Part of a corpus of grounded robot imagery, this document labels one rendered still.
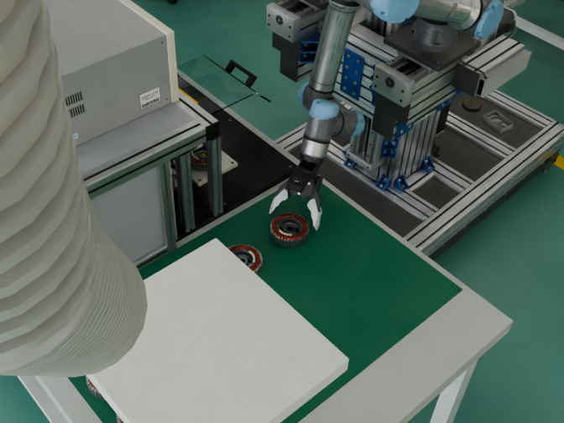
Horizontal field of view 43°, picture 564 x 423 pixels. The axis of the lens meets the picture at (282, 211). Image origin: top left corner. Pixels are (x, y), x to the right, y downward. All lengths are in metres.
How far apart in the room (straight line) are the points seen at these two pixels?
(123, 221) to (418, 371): 0.82
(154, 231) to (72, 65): 0.50
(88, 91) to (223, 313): 0.69
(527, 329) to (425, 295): 1.06
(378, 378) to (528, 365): 1.16
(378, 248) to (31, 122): 1.73
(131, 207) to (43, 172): 1.41
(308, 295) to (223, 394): 0.76
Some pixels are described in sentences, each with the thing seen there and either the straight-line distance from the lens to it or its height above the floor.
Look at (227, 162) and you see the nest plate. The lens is 2.24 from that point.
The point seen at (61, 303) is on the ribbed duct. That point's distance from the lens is 0.53.
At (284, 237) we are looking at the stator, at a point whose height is 0.78.
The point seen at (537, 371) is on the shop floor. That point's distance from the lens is 2.87.
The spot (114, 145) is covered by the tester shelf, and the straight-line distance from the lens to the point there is 1.80.
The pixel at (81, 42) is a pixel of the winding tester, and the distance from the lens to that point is 1.81.
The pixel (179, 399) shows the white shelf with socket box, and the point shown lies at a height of 1.20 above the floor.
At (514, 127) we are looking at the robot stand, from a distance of 3.54.
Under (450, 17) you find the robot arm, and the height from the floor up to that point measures 1.25.
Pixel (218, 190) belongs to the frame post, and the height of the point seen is 0.86.
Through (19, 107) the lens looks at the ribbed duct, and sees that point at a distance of 0.39.
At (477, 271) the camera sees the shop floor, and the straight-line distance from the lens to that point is 3.10.
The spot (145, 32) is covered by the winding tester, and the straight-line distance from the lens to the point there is 1.82.
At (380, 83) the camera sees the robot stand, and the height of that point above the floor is 0.94.
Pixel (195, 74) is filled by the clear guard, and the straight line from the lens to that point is 2.11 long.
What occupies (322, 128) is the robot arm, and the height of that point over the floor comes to 1.04.
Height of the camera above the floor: 2.25
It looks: 45 degrees down
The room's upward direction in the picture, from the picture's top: 3 degrees clockwise
